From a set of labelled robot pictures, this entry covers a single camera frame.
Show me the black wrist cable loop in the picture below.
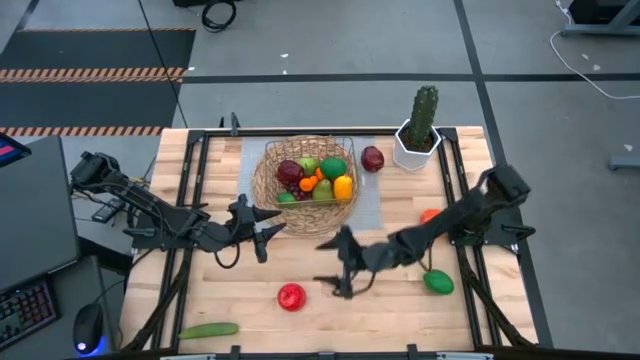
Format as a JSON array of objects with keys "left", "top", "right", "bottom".
[{"left": 213, "top": 238, "right": 242, "bottom": 270}]

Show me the green toy cucumber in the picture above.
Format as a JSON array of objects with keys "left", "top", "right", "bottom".
[{"left": 178, "top": 322, "right": 241, "bottom": 341}]

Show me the white floor cable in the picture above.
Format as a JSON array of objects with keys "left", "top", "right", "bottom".
[{"left": 548, "top": 0, "right": 640, "bottom": 101}]

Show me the long black floor cable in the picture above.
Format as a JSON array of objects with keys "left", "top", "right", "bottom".
[{"left": 137, "top": 0, "right": 189, "bottom": 129}]

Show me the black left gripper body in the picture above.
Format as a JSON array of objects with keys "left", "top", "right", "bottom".
[{"left": 224, "top": 193, "right": 269, "bottom": 265}]

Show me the backlit keyboard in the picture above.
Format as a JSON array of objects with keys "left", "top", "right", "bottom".
[{"left": 0, "top": 279, "right": 61, "bottom": 351}]

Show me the grey mesh mat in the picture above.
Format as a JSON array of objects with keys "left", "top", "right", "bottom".
[{"left": 238, "top": 135, "right": 384, "bottom": 232}]

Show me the bright red toy apple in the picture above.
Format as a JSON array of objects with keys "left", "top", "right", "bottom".
[{"left": 277, "top": 282, "right": 308, "bottom": 313}]

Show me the orange bell pepper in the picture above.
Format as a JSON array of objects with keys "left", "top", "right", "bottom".
[{"left": 333, "top": 174, "right": 354, "bottom": 204}]

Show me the black hazard-striped floor mat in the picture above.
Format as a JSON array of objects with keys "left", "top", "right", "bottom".
[{"left": 0, "top": 28, "right": 197, "bottom": 138}]

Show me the green cactus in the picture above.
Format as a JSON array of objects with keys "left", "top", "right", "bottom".
[{"left": 409, "top": 84, "right": 440, "bottom": 151}]

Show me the light green toy apple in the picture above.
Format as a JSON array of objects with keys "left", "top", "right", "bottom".
[{"left": 297, "top": 156, "right": 321, "bottom": 176}]

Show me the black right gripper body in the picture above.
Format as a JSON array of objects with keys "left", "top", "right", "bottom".
[{"left": 335, "top": 225, "right": 374, "bottom": 300}]

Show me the black aluminium table frame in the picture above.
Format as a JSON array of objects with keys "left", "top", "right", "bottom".
[{"left": 122, "top": 127, "right": 539, "bottom": 351}]

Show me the dark grey side desk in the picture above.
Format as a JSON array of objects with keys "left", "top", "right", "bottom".
[{"left": 0, "top": 254, "right": 126, "bottom": 360}]

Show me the grey desk foot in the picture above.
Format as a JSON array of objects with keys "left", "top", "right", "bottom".
[{"left": 607, "top": 157, "right": 640, "bottom": 172}]

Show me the dark red toy apple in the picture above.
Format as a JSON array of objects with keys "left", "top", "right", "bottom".
[
  {"left": 360, "top": 145, "right": 386, "bottom": 173},
  {"left": 276, "top": 159, "right": 306, "bottom": 186}
]

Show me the green toy lemon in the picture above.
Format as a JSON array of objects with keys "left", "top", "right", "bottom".
[{"left": 319, "top": 156, "right": 349, "bottom": 181}]

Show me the black box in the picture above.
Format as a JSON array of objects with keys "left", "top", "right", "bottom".
[{"left": 569, "top": 0, "right": 640, "bottom": 25}]

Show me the grey desk leg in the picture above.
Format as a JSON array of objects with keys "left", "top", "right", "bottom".
[{"left": 559, "top": 0, "right": 640, "bottom": 39}]

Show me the wire basket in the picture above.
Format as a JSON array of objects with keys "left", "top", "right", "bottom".
[{"left": 256, "top": 134, "right": 359, "bottom": 210}]

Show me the black computer mouse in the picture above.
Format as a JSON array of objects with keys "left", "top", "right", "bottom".
[{"left": 72, "top": 302, "right": 105, "bottom": 355}]

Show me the coiled black cable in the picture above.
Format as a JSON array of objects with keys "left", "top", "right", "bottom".
[{"left": 201, "top": 0, "right": 239, "bottom": 34}]

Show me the white hexagonal plant pot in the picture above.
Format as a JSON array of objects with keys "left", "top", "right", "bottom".
[{"left": 393, "top": 118, "right": 443, "bottom": 173}]

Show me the tilted display screen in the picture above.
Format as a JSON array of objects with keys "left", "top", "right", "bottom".
[{"left": 0, "top": 132, "right": 32, "bottom": 169}]

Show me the tangerine cluster with leaves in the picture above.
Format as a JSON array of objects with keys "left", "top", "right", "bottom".
[{"left": 298, "top": 167, "right": 327, "bottom": 194}]

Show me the green toy pear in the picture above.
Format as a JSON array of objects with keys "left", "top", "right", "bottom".
[{"left": 312, "top": 178, "right": 335, "bottom": 203}]

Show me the dark grey monitor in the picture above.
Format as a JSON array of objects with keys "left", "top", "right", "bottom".
[{"left": 0, "top": 135, "right": 81, "bottom": 294}]

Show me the wicker basket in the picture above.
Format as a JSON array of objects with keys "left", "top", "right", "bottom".
[{"left": 251, "top": 144, "right": 362, "bottom": 237}]

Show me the green toy avocado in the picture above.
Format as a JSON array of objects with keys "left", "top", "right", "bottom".
[{"left": 423, "top": 269, "right": 456, "bottom": 296}]

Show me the black power brick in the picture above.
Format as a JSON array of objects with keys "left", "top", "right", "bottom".
[{"left": 92, "top": 198, "right": 126, "bottom": 224}]

